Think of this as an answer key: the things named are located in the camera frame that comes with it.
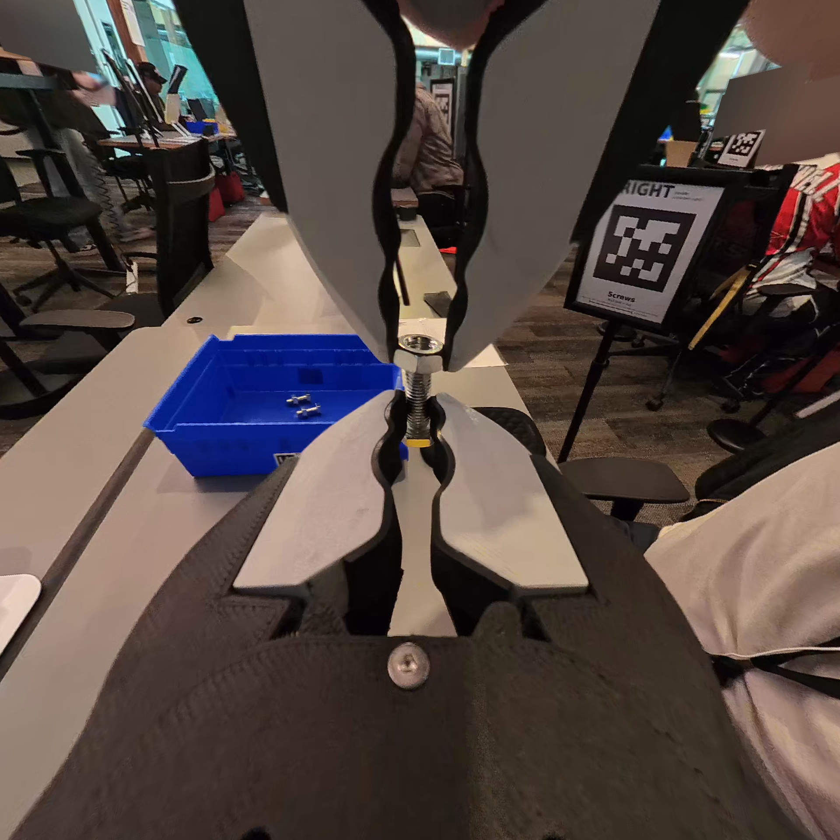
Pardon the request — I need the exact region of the black quilted wrist rest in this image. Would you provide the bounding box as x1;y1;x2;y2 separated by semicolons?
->
472;407;547;458

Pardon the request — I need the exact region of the white stand base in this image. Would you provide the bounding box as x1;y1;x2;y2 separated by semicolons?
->
0;574;42;657

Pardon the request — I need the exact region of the black strap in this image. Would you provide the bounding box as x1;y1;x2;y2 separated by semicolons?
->
712;653;840;700

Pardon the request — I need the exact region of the black coiled cable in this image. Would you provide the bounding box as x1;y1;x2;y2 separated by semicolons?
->
92;141;116;227

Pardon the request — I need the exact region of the small marker card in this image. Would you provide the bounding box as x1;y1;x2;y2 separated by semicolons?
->
717;129;767;168

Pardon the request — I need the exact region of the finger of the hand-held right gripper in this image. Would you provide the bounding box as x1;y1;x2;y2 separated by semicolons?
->
243;0;417;365
445;0;661;372

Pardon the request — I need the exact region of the red container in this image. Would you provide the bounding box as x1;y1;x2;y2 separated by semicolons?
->
209;172;247;224

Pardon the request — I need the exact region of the laminated paper sheet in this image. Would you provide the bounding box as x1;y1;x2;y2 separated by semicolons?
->
400;317;509;370

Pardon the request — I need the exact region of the black high-back office chair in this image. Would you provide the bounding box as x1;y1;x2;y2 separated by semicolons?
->
121;134;217;329

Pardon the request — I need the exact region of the black framed marker sign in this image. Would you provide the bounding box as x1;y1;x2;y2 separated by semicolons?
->
563;164;749;332

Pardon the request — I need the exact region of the steel hex bolt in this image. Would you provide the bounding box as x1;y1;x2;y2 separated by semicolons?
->
402;371;439;449

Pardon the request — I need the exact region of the black chair armrest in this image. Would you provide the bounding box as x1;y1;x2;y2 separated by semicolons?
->
559;456;691;522

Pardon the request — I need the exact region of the steel hex nut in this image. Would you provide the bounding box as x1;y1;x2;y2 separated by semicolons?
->
392;333;450;375

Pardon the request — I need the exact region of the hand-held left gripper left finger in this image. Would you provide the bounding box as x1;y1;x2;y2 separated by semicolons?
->
233;390;404;595

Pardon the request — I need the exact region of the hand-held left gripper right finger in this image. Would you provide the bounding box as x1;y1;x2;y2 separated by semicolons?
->
430;392;590;596

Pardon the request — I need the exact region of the black sign tripod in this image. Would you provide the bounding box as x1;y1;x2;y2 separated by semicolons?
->
558;318;670;463

